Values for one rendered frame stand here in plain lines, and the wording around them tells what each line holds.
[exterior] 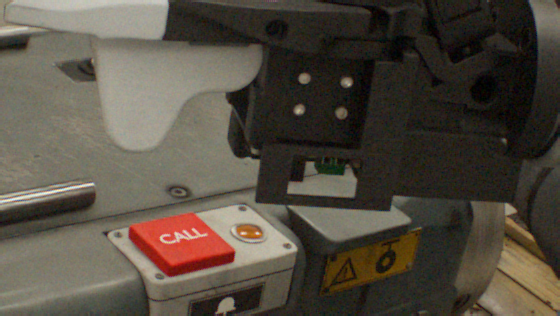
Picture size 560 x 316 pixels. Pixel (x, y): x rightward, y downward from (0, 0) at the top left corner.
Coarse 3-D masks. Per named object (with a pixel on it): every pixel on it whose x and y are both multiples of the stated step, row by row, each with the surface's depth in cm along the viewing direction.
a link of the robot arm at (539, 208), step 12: (552, 180) 59; (540, 192) 59; (552, 192) 58; (540, 204) 59; (552, 204) 58; (540, 216) 59; (552, 216) 58; (540, 228) 59; (552, 228) 57; (540, 240) 59; (552, 240) 57; (552, 252) 57; (552, 264) 58
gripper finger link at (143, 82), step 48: (48, 0) 39; (96, 0) 39; (144, 0) 39; (96, 48) 39; (144, 48) 40; (192, 48) 41; (240, 48) 41; (144, 96) 41; (192, 96) 42; (144, 144) 41
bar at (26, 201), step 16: (16, 192) 88; (32, 192) 88; (48, 192) 89; (64, 192) 90; (80, 192) 90; (0, 208) 86; (16, 208) 87; (32, 208) 88; (48, 208) 89; (64, 208) 90
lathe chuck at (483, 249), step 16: (480, 208) 127; (496, 208) 128; (480, 224) 127; (496, 224) 129; (480, 240) 127; (496, 240) 129; (464, 256) 126; (480, 256) 128; (496, 256) 130; (464, 272) 128; (480, 272) 130; (464, 288) 130; (480, 288) 132; (464, 304) 133
